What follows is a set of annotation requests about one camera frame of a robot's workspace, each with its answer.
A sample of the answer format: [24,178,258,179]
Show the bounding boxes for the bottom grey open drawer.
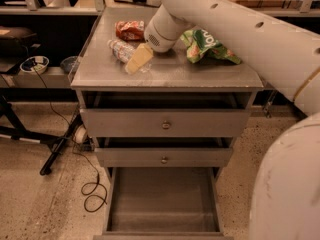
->
[93,167,233,240]

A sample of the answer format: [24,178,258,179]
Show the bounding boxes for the green chip bag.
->
[180,29,241,65]

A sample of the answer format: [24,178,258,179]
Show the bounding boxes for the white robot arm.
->
[144,0,320,240]

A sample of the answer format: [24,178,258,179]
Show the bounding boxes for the black floor cable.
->
[32,67,109,214]

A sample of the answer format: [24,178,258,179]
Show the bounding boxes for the black bag on shelf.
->
[0,26,41,58]

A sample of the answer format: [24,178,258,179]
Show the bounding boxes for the grey metal drawer cabinet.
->
[67,6,268,179]

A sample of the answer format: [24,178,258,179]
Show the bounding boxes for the top grey drawer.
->
[80,107,249,138]

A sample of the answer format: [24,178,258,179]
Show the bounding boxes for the clear plastic water bottle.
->
[106,38,152,74]

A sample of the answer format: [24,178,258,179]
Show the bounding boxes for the black stand legs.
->
[0,96,82,176]

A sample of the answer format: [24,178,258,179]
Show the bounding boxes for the white bowl with items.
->
[20,55,49,75]

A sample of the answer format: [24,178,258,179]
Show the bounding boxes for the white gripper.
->
[125,18,177,74]

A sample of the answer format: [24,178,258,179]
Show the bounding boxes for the orange red snack bag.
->
[115,20,145,41]

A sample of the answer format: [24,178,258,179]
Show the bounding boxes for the dark round dish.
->
[60,56,79,73]

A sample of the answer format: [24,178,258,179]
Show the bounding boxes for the middle grey drawer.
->
[95,137,233,167]

